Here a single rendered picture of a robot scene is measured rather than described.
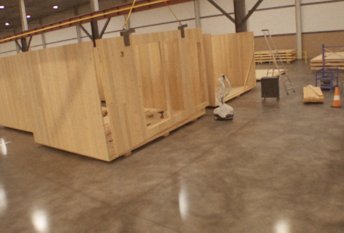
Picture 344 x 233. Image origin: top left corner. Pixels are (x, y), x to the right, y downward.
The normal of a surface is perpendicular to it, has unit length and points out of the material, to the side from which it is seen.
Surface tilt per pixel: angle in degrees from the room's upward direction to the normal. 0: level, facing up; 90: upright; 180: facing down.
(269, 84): 90
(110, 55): 90
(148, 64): 90
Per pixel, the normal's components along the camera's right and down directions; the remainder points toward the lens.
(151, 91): -0.58, 0.22
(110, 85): 0.81, 0.04
